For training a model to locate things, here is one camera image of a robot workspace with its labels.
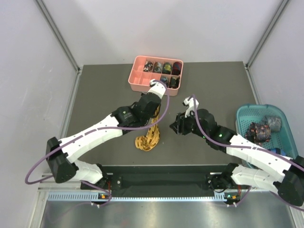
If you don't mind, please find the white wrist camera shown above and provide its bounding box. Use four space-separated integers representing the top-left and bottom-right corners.
182 94 199 118
147 79 167 99

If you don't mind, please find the green yellow rolled tie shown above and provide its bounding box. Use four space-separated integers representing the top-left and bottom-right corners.
162 62 172 75

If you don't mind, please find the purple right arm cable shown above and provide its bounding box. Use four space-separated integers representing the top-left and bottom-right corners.
191 93 304 212

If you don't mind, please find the blue patterned rolled tie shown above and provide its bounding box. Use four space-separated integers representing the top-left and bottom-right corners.
160 75 169 87

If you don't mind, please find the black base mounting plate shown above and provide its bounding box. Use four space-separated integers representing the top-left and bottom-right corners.
80 163 252 197

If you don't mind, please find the yellow patterned necktie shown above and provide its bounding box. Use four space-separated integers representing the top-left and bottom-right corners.
134 106 162 152

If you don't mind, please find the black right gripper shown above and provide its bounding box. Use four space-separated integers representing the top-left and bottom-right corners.
170 108 209 139

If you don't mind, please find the multicolour rolled tie in box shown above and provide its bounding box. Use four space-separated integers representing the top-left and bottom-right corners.
143 60 154 72

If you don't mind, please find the aluminium frame post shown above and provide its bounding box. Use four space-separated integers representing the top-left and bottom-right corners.
34 0 80 72
245 0 291 70

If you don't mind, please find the left aluminium frame post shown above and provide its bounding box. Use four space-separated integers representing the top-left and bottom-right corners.
34 0 80 72

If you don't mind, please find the black yellow rolled tie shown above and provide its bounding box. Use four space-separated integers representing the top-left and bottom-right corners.
169 76 180 89

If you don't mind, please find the grey slotted cable duct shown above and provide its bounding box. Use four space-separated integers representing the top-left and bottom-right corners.
47 191 240 202

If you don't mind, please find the teal perforated plastic basket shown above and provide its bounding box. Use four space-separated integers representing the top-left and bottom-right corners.
235 103 301 169

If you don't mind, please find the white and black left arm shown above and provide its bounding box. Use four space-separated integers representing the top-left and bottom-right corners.
46 92 162 188

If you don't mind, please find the dark orange floral rolled tie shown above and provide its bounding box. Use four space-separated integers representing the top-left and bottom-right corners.
245 122 271 144

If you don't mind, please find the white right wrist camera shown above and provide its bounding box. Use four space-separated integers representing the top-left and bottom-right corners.
182 94 199 118

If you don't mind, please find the right aluminium frame post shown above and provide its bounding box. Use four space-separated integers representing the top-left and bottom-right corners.
245 0 291 70

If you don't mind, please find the maroon rolled tie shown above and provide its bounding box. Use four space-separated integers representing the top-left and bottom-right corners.
171 61 182 76

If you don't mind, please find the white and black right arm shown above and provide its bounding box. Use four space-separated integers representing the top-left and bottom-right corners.
170 109 304 210

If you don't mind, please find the pink compartment organizer box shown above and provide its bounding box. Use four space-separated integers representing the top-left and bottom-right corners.
128 56 184 96

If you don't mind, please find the blue striped rolled tie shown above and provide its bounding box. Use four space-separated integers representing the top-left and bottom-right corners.
269 148 286 156

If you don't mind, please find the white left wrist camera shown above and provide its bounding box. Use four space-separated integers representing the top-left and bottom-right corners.
147 79 167 99

